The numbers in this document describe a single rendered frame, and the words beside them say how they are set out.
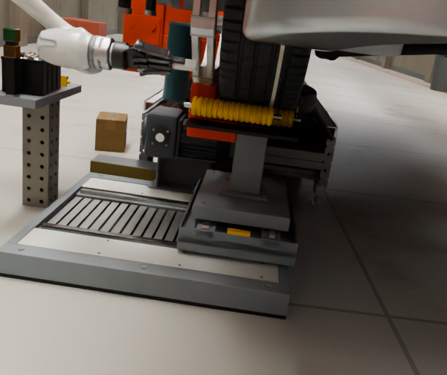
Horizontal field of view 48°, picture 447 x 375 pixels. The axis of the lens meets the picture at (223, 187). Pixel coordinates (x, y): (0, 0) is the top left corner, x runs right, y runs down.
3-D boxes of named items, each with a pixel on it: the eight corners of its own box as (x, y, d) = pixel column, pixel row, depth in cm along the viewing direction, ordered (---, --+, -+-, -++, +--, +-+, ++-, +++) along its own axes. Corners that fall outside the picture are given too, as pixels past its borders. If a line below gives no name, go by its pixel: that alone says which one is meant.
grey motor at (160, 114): (242, 208, 198) (254, 120, 187) (136, 193, 200) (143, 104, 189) (244, 193, 215) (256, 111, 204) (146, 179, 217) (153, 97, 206)
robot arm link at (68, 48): (89, 28, 136) (103, 36, 149) (32, 20, 136) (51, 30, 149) (85, 69, 137) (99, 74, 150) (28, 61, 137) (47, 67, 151)
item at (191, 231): (293, 269, 153) (299, 240, 150) (175, 252, 154) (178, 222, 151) (286, 211, 200) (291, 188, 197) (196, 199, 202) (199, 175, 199)
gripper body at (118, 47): (112, 74, 143) (144, 79, 143) (107, 54, 136) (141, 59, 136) (118, 54, 147) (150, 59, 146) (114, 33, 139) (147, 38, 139)
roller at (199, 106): (280, 129, 150) (283, 109, 149) (181, 115, 151) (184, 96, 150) (279, 125, 156) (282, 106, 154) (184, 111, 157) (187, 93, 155)
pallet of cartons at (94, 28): (71, 41, 979) (72, 17, 965) (114, 46, 980) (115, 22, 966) (49, 43, 864) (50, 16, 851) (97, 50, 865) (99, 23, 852)
